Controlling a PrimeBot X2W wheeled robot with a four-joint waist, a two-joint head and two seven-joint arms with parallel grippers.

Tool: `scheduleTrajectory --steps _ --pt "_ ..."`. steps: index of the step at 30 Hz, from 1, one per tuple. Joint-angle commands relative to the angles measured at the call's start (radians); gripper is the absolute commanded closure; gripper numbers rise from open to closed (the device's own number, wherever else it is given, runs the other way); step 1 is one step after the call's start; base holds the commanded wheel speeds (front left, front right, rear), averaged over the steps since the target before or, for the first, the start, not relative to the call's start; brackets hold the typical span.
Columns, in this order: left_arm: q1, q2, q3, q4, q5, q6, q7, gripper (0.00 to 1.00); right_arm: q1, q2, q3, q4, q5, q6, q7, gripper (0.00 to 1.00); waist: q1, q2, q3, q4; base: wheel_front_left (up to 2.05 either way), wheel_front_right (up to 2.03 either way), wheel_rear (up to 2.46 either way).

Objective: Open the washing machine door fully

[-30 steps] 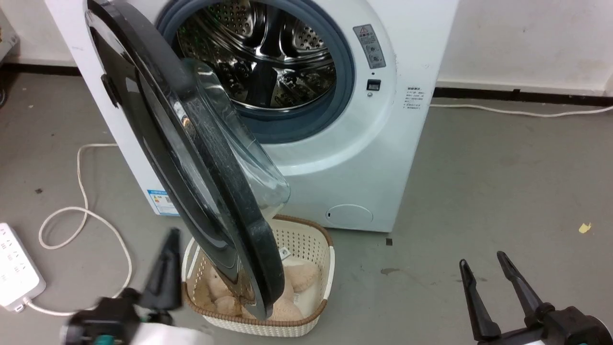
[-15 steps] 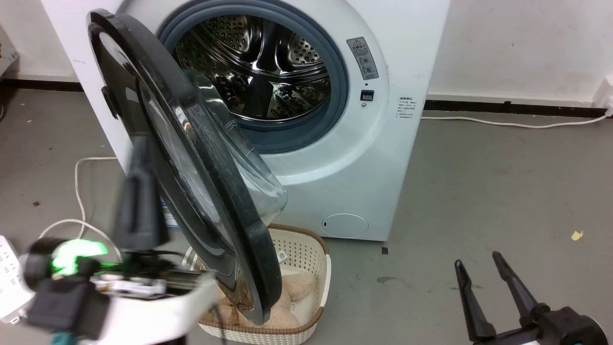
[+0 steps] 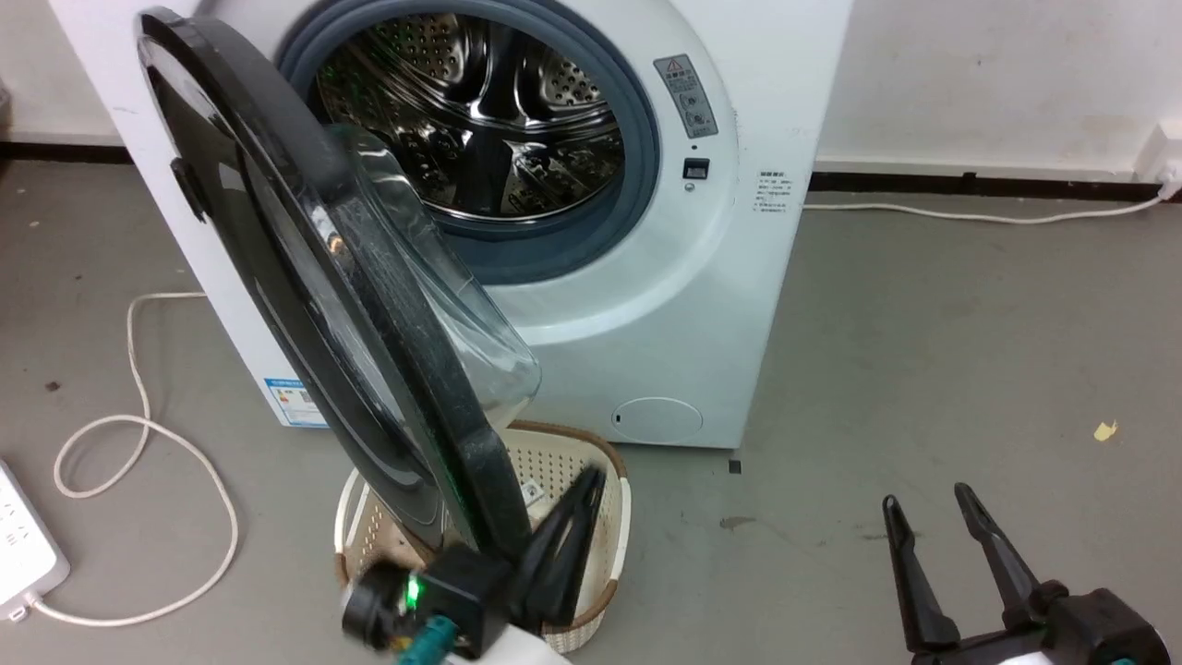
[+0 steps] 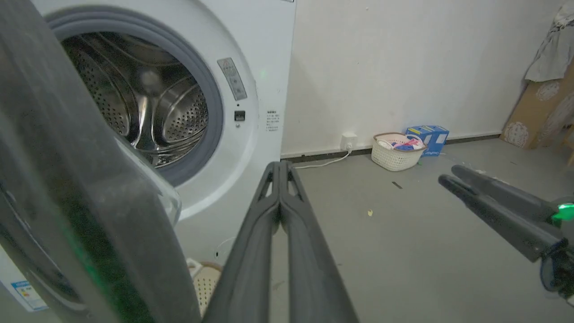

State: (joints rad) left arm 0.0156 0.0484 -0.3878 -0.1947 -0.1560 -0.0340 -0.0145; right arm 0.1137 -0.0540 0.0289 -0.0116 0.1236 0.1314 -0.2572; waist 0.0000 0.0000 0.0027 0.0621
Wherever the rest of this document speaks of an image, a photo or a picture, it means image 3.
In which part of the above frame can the grey rubber door gasket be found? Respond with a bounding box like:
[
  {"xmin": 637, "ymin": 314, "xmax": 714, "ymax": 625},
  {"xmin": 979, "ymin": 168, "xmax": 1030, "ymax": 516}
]
[{"xmin": 275, "ymin": 0, "xmax": 662, "ymax": 286}]

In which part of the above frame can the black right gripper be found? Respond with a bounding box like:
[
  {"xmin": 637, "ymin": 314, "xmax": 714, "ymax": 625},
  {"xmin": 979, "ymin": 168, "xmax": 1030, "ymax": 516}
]
[{"xmin": 882, "ymin": 482, "xmax": 1174, "ymax": 665}]

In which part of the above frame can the white front-load washing machine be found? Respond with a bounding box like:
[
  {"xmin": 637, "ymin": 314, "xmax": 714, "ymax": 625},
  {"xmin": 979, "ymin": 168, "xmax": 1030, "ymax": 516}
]
[{"xmin": 48, "ymin": 0, "xmax": 855, "ymax": 451}]

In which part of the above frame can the black round washing machine door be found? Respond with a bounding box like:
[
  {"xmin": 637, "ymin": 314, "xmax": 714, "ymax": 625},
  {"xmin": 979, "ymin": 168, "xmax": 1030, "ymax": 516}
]
[{"xmin": 136, "ymin": 7, "xmax": 543, "ymax": 564}]

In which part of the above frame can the white power strip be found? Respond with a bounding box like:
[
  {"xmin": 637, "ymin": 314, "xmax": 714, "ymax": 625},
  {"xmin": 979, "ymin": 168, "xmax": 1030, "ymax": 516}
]
[{"xmin": 0, "ymin": 459, "xmax": 71, "ymax": 623}]

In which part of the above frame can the stainless steel washer drum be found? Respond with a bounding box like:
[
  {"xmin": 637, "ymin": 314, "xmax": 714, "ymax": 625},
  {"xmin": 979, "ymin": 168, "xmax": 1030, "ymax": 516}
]
[{"xmin": 314, "ymin": 13, "xmax": 625, "ymax": 224}]

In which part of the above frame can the blue white energy label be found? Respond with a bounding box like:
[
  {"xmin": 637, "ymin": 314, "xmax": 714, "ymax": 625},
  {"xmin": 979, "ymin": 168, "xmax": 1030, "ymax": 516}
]
[{"xmin": 263, "ymin": 377, "xmax": 330, "ymax": 429}]

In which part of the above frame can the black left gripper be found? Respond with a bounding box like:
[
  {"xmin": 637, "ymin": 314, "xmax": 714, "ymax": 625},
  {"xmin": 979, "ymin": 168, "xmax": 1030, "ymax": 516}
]
[{"xmin": 341, "ymin": 468, "xmax": 609, "ymax": 662}]

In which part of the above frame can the white straight floor cable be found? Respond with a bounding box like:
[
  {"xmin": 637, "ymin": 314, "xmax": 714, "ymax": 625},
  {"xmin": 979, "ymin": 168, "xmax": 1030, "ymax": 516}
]
[{"xmin": 802, "ymin": 183, "xmax": 1176, "ymax": 226}]

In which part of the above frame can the cream laundry basket brown rim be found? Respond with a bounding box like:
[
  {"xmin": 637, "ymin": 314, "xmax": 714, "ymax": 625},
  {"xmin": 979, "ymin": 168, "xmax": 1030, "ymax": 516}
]
[{"xmin": 334, "ymin": 420, "xmax": 633, "ymax": 654}]

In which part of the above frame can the small printed text label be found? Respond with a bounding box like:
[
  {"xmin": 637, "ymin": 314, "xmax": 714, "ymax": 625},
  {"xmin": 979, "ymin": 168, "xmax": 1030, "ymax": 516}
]
[{"xmin": 754, "ymin": 169, "xmax": 796, "ymax": 216}]

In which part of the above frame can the grey warning sticker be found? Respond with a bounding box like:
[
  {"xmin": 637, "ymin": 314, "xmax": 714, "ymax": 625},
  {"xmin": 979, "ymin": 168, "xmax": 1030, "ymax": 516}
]
[{"xmin": 653, "ymin": 54, "xmax": 719, "ymax": 140}]

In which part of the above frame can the round drain filter cover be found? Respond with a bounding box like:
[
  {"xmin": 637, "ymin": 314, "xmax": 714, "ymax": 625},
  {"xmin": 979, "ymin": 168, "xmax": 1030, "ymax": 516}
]
[{"xmin": 611, "ymin": 397, "xmax": 705, "ymax": 445}]

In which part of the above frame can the white looped power cable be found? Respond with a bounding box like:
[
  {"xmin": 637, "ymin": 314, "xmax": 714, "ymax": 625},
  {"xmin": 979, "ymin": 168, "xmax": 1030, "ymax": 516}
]
[{"xmin": 30, "ymin": 292, "xmax": 240, "ymax": 629}]

